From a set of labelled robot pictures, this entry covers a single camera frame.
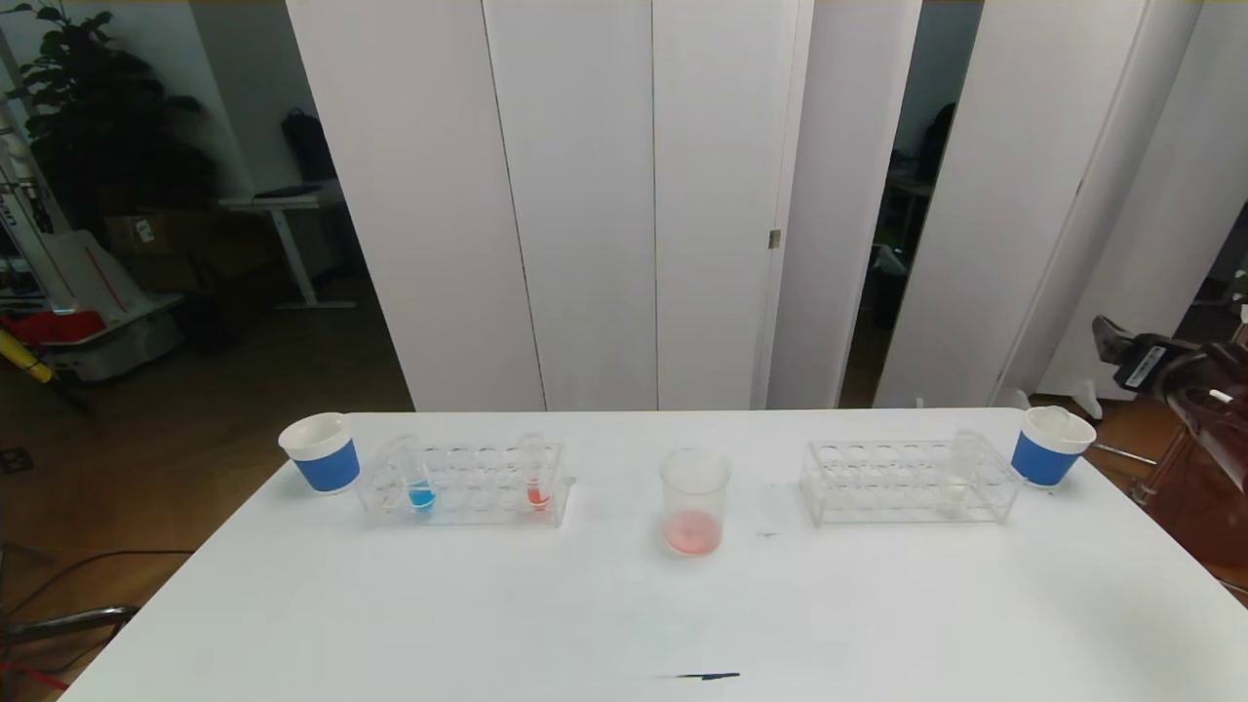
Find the grey metal chair leg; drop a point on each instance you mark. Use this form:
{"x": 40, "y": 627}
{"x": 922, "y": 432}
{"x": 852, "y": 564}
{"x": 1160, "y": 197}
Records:
{"x": 88, "y": 618}

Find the test tube with blue pigment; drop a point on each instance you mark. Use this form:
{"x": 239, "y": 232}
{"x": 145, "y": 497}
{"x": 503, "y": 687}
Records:
{"x": 421, "y": 499}

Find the dark green potted plant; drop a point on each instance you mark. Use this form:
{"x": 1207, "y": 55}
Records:
{"x": 97, "y": 107}

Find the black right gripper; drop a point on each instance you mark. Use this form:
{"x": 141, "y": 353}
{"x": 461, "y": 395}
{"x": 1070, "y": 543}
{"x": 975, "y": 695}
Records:
{"x": 1147, "y": 365}

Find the test tube with cream pigment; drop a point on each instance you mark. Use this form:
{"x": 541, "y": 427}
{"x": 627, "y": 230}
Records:
{"x": 955, "y": 497}

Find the test tube with red pigment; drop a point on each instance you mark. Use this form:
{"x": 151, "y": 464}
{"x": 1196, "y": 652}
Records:
{"x": 537, "y": 497}
{"x": 1055, "y": 416}

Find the clear acrylic test tube rack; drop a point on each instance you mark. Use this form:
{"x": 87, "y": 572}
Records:
{"x": 877, "y": 483}
{"x": 468, "y": 468}

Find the blue and white cup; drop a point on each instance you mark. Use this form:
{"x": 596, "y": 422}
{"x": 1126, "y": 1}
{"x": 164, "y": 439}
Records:
{"x": 1043, "y": 460}
{"x": 330, "y": 468}

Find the brown cardboard box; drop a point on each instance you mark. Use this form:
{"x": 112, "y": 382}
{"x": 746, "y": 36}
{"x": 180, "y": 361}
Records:
{"x": 156, "y": 234}

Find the white office desk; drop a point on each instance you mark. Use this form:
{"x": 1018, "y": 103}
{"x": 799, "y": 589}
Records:
{"x": 292, "y": 202}

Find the dark floor socket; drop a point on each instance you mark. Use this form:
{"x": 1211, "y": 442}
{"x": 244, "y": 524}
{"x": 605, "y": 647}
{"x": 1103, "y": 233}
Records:
{"x": 15, "y": 458}

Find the clear plastic beaker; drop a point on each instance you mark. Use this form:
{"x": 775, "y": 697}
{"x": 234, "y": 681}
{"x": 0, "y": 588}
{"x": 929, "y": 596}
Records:
{"x": 694, "y": 507}

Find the white machine base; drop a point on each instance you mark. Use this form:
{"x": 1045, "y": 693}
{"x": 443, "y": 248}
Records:
{"x": 117, "y": 341}

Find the black backpack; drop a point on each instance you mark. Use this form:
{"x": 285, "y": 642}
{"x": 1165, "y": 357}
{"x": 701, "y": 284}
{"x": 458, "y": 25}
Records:
{"x": 310, "y": 146}

